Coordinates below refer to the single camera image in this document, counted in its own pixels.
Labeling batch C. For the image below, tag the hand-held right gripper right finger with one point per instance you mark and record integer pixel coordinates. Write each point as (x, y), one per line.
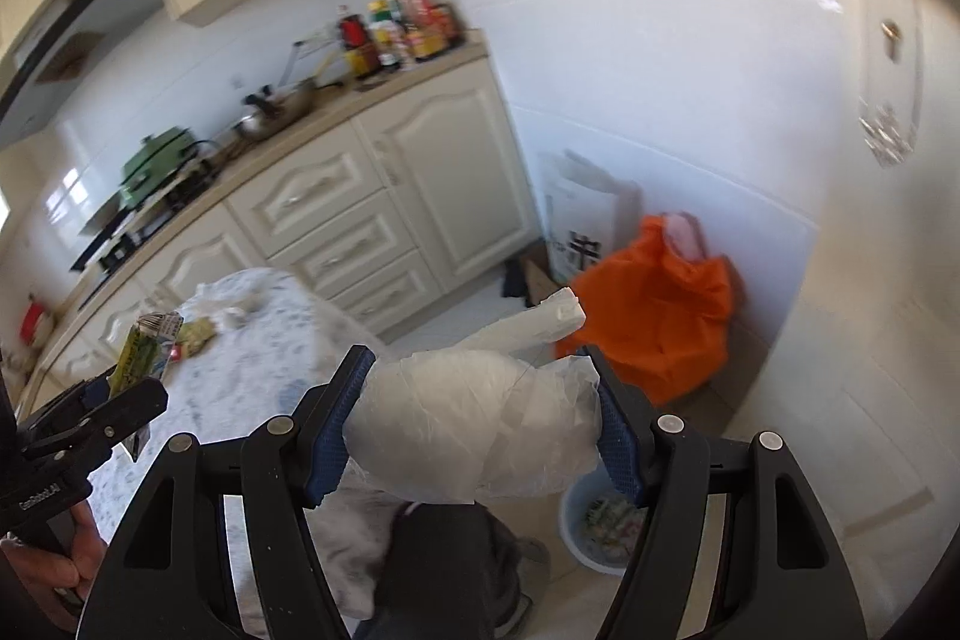
(619, 452)

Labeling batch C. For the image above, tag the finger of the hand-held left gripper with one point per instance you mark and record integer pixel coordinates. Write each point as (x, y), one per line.
(127, 407)
(75, 401)

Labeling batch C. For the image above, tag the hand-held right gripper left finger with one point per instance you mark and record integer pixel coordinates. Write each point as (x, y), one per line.
(324, 460)

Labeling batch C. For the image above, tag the green striped snack packet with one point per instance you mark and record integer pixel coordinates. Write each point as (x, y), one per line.
(139, 355)

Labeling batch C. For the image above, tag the light blue waste bin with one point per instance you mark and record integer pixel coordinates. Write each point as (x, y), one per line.
(585, 535)

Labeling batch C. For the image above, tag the pile of mixed wrappers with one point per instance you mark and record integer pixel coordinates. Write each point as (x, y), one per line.
(196, 334)

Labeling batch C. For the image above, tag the white plastic bag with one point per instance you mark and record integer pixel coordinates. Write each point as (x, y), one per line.
(450, 415)

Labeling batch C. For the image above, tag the person's left hand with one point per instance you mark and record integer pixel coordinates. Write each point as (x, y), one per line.
(82, 561)

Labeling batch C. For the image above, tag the red container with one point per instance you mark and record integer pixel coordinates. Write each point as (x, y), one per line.
(34, 321)

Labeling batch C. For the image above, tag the orange plastic bag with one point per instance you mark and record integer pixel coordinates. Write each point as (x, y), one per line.
(660, 317)

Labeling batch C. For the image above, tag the small cream cabinet drawer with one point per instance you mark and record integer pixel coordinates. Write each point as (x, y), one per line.
(386, 291)

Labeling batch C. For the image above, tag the black gas stove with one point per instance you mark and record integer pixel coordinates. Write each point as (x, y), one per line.
(142, 227)

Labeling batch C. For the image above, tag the cardboard box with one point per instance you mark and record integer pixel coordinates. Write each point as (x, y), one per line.
(538, 281)

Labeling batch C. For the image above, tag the dark cloth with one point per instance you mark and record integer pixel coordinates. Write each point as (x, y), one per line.
(514, 278)

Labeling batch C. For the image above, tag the medium cream cabinet drawer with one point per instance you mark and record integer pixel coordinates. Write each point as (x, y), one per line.
(345, 242)

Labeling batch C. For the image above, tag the green electric cooker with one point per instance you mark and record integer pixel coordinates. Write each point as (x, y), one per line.
(154, 168)

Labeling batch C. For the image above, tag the white rice sack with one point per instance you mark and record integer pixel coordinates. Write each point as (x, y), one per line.
(585, 212)

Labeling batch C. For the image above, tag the large cream cabinet drawer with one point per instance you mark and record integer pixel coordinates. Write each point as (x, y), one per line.
(307, 201)

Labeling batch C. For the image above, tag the cream kitchen base cabinet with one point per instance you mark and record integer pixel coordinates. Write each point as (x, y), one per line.
(450, 175)

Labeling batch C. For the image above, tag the white door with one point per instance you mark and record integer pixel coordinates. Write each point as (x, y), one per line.
(885, 280)

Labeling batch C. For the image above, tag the steel wok with lid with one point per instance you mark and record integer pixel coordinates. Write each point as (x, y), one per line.
(274, 111)

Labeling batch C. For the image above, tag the paper folding fan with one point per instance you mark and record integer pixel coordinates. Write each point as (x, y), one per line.
(71, 57)

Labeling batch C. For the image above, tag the grey range hood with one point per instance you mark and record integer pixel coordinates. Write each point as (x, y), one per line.
(90, 48)

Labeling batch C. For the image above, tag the row of condiment bottles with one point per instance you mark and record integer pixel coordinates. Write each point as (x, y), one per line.
(397, 29)

